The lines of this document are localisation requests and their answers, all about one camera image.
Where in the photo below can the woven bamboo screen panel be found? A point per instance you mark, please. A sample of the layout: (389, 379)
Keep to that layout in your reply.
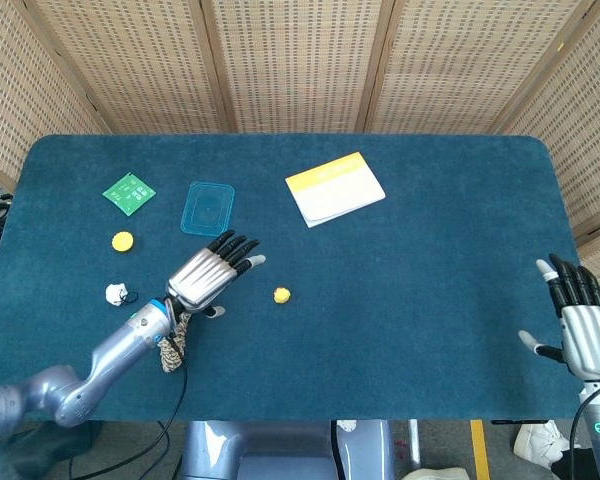
(15, 100)
(130, 65)
(465, 65)
(585, 125)
(295, 65)

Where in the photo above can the yellow round toy piece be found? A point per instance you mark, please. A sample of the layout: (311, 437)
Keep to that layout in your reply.
(281, 295)

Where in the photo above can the yellow floor tape strip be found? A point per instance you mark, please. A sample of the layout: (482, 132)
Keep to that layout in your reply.
(480, 450)

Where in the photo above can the blue-grey robot torso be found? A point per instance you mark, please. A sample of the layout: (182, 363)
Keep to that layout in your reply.
(280, 450)

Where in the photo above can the blue felt table cover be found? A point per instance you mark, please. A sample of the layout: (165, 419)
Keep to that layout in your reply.
(360, 325)

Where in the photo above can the green square packet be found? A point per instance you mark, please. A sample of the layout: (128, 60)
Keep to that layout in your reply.
(129, 194)

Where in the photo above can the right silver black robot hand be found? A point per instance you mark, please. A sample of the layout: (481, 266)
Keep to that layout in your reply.
(590, 340)

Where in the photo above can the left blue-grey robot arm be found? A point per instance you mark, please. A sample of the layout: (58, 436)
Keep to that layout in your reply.
(115, 350)

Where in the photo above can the yellow disc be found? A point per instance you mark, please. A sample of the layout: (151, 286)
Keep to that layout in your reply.
(122, 241)

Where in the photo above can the white table leg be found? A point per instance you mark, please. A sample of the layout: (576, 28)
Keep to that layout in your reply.
(415, 450)

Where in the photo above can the yellow and white booklet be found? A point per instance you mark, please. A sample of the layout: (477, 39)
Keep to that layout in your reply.
(335, 192)

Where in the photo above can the clear blue plastic lid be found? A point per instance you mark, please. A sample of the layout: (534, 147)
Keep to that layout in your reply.
(207, 210)

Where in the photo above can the white shoe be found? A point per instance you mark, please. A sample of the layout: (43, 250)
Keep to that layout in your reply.
(437, 475)
(535, 442)

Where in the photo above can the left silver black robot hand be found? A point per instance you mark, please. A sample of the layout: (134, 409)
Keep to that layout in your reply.
(200, 277)

